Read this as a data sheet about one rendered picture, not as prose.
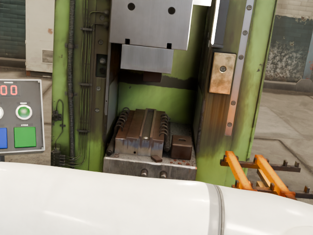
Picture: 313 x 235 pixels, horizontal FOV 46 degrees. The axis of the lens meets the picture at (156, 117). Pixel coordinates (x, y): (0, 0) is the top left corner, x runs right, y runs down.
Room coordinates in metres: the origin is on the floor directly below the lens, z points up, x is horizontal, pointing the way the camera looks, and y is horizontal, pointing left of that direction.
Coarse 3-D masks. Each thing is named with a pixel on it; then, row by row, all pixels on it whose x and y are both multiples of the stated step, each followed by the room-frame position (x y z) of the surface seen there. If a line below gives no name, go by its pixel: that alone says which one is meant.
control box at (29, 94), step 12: (0, 84) 1.34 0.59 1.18; (12, 84) 1.36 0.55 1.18; (24, 84) 1.38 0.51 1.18; (36, 84) 1.39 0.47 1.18; (0, 96) 1.32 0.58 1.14; (12, 96) 1.34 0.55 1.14; (24, 96) 1.35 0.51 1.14; (36, 96) 1.37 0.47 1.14; (0, 108) 1.30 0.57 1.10; (12, 108) 1.32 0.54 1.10; (36, 108) 1.35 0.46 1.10; (0, 120) 1.28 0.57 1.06; (12, 120) 1.29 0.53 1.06; (24, 120) 1.31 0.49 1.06; (36, 120) 1.33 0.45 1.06; (12, 132) 1.27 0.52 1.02; (36, 132) 1.31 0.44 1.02; (12, 144) 1.25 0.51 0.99; (36, 144) 1.28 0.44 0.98
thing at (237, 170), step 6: (228, 156) 1.33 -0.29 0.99; (234, 156) 1.34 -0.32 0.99; (228, 162) 1.32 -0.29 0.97; (234, 162) 1.28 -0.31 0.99; (234, 168) 1.23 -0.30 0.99; (240, 168) 1.23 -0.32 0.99; (234, 174) 1.21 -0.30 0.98; (240, 174) 1.18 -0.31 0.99; (240, 180) 1.13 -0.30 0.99; (246, 180) 1.14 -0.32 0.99; (240, 186) 1.12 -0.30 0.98; (246, 186) 1.10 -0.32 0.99
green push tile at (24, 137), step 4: (16, 128) 1.28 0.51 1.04; (20, 128) 1.28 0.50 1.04; (24, 128) 1.29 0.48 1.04; (28, 128) 1.30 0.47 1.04; (32, 128) 1.30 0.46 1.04; (16, 132) 1.27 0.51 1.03; (20, 132) 1.28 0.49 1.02; (24, 132) 1.28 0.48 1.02; (28, 132) 1.29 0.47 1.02; (32, 132) 1.29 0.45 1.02; (16, 136) 1.26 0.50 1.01; (20, 136) 1.27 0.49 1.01; (24, 136) 1.28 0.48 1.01; (28, 136) 1.28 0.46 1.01; (32, 136) 1.29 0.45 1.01; (16, 140) 1.26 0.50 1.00; (20, 140) 1.26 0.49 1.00; (24, 140) 1.27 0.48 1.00; (28, 140) 1.27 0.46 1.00; (32, 140) 1.28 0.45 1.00; (16, 144) 1.25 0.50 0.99; (20, 144) 1.26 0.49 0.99; (24, 144) 1.26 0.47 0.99; (28, 144) 1.27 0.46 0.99; (32, 144) 1.27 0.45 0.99
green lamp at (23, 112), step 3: (21, 108) 1.33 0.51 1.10; (24, 108) 1.33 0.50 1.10; (27, 108) 1.33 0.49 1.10; (18, 111) 1.32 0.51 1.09; (21, 111) 1.32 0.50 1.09; (24, 111) 1.32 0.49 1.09; (27, 111) 1.33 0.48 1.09; (18, 114) 1.31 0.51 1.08; (21, 114) 1.31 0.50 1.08; (24, 114) 1.32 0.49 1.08; (27, 114) 1.32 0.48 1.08; (24, 117) 1.31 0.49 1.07
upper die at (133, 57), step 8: (128, 48) 1.44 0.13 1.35; (136, 48) 1.44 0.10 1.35; (144, 48) 1.43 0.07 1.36; (152, 48) 1.43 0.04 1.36; (160, 48) 1.43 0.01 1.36; (168, 48) 1.44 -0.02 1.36; (128, 56) 1.44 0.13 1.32; (136, 56) 1.44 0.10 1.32; (144, 56) 1.43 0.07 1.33; (152, 56) 1.43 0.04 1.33; (160, 56) 1.43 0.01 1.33; (168, 56) 1.43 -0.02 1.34; (128, 64) 1.44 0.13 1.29; (136, 64) 1.44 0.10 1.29; (144, 64) 1.43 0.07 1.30; (152, 64) 1.43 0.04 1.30; (160, 64) 1.43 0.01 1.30; (168, 64) 1.43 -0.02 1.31; (160, 72) 1.43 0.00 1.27; (168, 72) 1.43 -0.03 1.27
